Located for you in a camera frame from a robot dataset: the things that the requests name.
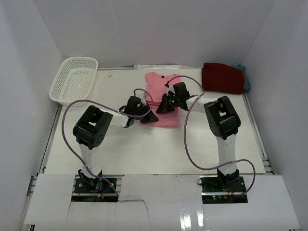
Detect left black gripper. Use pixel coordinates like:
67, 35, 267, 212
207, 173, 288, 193
133, 103, 158, 124

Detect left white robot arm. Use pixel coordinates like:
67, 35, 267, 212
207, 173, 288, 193
73, 96, 159, 192

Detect white paper sheet front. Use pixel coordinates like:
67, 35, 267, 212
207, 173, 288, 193
24, 174, 300, 231

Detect papers at back edge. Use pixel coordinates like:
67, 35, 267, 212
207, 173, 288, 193
134, 64, 181, 70

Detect folded teal t shirt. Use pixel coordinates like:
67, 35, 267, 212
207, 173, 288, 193
232, 65, 251, 91

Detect folded dark red t shirt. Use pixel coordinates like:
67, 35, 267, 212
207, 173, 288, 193
201, 63, 245, 95

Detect purple cable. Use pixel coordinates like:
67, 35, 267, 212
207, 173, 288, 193
165, 75, 256, 198
61, 88, 154, 197

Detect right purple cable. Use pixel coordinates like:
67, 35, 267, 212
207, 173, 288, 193
165, 75, 256, 198

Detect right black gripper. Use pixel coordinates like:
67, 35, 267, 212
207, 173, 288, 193
156, 93, 180, 113

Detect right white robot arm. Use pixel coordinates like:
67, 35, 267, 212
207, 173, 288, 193
156, 82, 241, 192

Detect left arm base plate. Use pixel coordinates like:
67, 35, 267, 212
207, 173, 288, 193
71, 178, 118, 203

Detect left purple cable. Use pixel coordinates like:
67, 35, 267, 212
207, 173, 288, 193
61, 88, 154, 197

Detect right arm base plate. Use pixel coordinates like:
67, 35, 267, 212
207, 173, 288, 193
197, 177, 248, 205

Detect white plastic mesh basket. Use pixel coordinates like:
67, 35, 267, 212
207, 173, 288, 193
49, 57, 98, 106

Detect pink t shirt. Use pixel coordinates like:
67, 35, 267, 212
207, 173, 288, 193
139, 72, 181, 128

